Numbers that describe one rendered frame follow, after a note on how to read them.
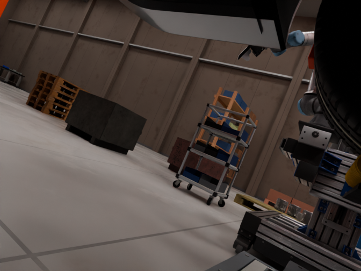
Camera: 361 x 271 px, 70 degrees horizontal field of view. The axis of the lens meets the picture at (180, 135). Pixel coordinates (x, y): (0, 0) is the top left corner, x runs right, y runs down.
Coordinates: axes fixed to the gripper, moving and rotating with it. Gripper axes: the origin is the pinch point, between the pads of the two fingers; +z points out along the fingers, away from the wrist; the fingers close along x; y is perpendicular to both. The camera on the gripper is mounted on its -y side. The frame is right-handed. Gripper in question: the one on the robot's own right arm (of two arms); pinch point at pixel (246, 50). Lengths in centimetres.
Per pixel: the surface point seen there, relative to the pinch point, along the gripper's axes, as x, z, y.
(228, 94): 376, -424, 104
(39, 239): 14, 119, -9
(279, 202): 220, -145, 244
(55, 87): 438, -118, -176
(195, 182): 152, -16, 75
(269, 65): 416, -742, 171
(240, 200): 233, -101, 185
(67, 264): 5, 119, 1
